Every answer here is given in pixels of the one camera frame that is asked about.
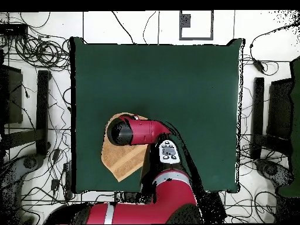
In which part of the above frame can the tan terry towel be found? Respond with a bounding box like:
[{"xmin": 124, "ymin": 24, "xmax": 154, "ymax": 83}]
[{"xmin": 100, "ymin": 112, "xmax": 151, "ymax": 182}]

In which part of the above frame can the flat black box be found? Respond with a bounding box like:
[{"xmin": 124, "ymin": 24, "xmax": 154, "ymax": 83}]
[{"xmin": 0, "ymin": 22, "xmax": 29, "ymax": 37}]

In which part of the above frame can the dark green table cloth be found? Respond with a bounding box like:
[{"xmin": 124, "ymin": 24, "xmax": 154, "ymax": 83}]
[{"xmin": 70, "ymin": 36, "xmax": 246, "ymax": 194}]

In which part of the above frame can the black power strip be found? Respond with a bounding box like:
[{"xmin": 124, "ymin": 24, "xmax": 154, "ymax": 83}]
[{"xmin": 62, "ymin": 161, "xmax": 74, "ymax": 200}]

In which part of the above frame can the grey office chair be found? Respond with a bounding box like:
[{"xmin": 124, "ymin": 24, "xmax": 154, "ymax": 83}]
[
  {"xmin": 0, "ymin": 153, "xmax": 45, "ymax": 224},
  {"xmin": 254, "ymin": 158, "xmax": 294, "ymax": 188}
]

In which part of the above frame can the dark box on stand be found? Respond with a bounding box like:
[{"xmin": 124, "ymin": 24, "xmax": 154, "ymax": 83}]
[
  {"xmin": 0, "ymin": 64, "xmax": 23, "ymax": 125},
  {"xmin": 266, "ymin": 78, "xmax": 294, "ymax": 141}
]

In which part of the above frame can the green cloth drape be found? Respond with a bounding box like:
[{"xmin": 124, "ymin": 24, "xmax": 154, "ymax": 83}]
[{"xmin": 277, "ymin": 55, "xmax": 300, "ymax": 198}]

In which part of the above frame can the grey square floor frame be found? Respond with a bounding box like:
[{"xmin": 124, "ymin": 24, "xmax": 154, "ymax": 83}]
[{"xmin": 179, "ymin": 10, "xmax": 214, "ymax": 41}]

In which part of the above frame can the black power adapter with cable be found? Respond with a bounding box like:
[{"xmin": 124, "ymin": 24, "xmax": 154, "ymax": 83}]
[{"xmin": 248, "ymin": 23, "xmax": 279, "ymax": 76}]

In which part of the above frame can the tangled black cable coil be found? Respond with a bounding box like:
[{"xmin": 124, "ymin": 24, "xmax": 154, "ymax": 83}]
[{"xmin": 13, "ymin": 32, "xmax": 71, "ymax": 71}]

